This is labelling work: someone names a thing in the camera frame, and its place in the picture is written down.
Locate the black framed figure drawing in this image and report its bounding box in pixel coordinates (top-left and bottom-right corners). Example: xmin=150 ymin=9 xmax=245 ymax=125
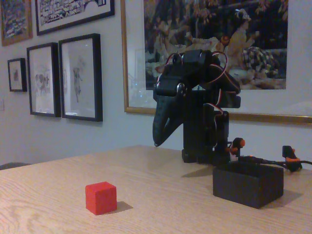
xmin=58 ymin=33 xmax=103 ymax=122

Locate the black clamp with orange band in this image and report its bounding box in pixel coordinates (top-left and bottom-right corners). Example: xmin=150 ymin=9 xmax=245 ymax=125
xmin=282 ymin=145 xmax=303 ymax=172

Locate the black framed group drawing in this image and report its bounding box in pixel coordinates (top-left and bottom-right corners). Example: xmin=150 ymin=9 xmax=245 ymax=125
xmin=26 ymin=42 xmax=62 ymax=118

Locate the black framed city print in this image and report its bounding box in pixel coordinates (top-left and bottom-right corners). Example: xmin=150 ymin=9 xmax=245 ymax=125
xmin=35 ymin=0 xmax=116 ymax=37

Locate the wood framed colourful picture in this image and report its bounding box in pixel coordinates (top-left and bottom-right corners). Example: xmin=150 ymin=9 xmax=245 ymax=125
xmin=0 ymin=0 xmax=34 ymax=47

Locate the large gold framed painting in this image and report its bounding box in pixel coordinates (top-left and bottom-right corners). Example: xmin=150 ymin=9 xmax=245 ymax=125
xmin=120 ymin=0 xmax=312 ymax=125

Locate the black box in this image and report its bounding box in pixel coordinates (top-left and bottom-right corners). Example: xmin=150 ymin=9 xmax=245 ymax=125
xmin=212 ymin=162 xmax=285 ymax=210

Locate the red cube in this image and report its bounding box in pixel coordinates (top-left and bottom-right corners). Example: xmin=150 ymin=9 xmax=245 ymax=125
xmin=85 ymin=181 xmax=117 ymax=216

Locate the black clamp with orange knob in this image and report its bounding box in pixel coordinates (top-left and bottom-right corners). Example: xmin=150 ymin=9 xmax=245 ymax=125
xmin=229 ymin=137 xmax=246 ymax=157

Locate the small black framed picture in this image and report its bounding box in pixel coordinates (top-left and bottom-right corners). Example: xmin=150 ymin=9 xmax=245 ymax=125
xmin=7 ymin=58 xmax=28 ymax=93

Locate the black power cable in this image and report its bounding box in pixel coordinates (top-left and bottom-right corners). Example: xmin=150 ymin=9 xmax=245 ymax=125
xmin=238 ymin=156 xmax=312 ymax=169

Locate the dark chair back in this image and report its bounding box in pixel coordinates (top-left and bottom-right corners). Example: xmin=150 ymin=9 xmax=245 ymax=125
xmin=0 ymin=162 xmax=32 ymax=171

